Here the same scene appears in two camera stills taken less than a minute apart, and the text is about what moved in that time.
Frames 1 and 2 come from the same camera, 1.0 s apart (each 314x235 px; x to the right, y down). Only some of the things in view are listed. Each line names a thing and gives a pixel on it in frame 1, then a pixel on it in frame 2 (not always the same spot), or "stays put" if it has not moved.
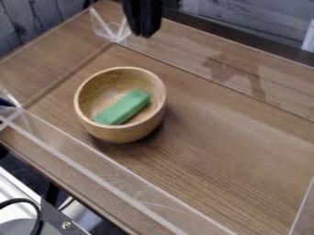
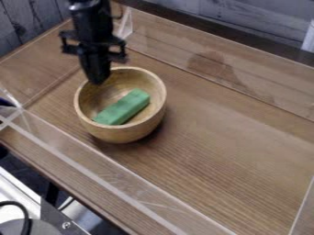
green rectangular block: (124, 108) stays put
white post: (308, 40) stays put
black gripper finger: (138, 15) -> (90, 61)
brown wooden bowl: (101, 88) stays put
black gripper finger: (150, 11) -> (104, 59)
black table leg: (53, 194) stays put
